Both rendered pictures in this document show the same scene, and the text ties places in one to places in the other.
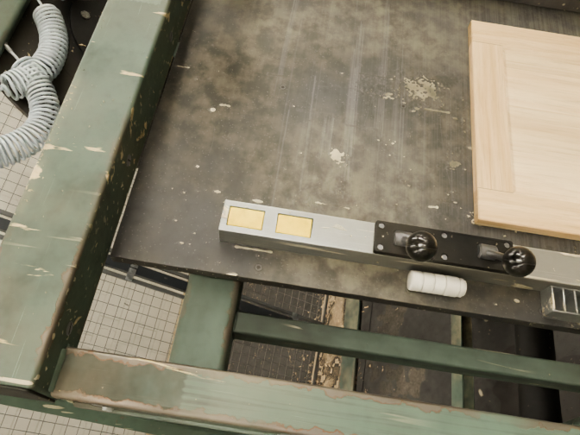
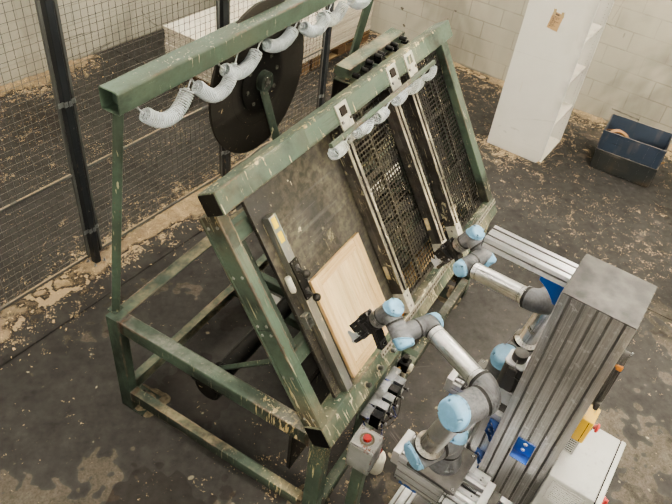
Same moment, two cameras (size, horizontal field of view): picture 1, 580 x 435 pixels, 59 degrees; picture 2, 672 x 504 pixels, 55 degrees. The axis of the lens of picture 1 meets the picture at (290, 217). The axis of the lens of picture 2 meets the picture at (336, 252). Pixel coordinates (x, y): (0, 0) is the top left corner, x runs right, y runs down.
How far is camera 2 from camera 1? 2.14 m
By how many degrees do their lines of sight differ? 30
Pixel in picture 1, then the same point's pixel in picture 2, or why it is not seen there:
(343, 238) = (286, 252)
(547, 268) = (312, 307)
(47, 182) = (257, 169)
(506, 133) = (334, 270)
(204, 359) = not seen: hidden behind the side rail
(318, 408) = (254, 280)
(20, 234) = (244, 176)
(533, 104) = (346, 271)
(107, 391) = (226, 229)
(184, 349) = not seen: hidden behind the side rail
